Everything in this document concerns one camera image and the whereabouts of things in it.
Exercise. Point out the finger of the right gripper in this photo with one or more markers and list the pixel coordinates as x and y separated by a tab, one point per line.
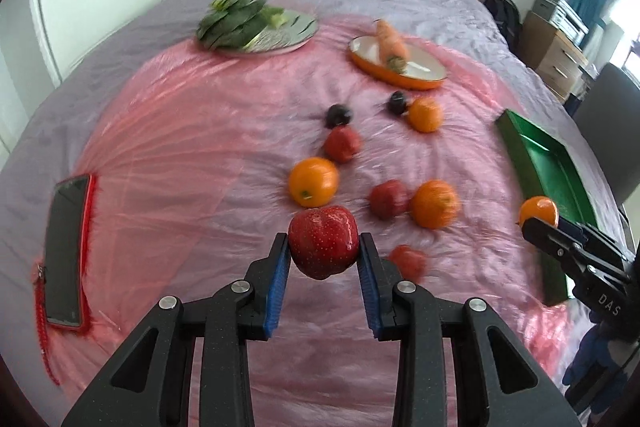
591	239
560	255

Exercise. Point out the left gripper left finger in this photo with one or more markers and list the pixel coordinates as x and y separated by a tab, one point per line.
147	380

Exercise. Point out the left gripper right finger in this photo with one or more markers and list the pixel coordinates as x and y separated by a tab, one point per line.
498	382

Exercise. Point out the orange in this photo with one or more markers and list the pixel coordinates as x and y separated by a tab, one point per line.
539	207
434	205
313	182
425	115

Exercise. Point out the grey office chair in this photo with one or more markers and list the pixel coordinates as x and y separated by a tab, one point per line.
608	119

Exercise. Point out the wooden drawer cabinet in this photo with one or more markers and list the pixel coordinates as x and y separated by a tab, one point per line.
547	50

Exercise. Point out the smartphone in red case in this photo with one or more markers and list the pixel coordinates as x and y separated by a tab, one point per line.
65	253

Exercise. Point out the white printer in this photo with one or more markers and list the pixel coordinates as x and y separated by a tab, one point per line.
561	15

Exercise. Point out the dark plum near dish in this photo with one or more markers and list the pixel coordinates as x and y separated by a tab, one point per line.
398	103

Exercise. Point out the orange oval dish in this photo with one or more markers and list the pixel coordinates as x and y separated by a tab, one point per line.
416	70

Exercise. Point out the pink plastic sheet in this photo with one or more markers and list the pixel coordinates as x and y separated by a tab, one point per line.
192	154

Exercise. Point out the black backpack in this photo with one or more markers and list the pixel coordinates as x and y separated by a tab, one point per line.
508	20

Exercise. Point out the orange carrot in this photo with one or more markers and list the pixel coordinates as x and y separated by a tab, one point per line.
392	51

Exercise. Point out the dark plum left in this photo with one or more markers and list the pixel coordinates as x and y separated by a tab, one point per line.
338	115

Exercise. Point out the white patterned plate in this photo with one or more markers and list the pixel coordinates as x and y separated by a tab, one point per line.
294	34

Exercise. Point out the green leafy bok choy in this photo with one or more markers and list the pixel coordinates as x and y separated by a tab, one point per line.
234	24

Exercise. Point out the purple bed sheet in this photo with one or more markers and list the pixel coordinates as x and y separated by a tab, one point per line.
61	126

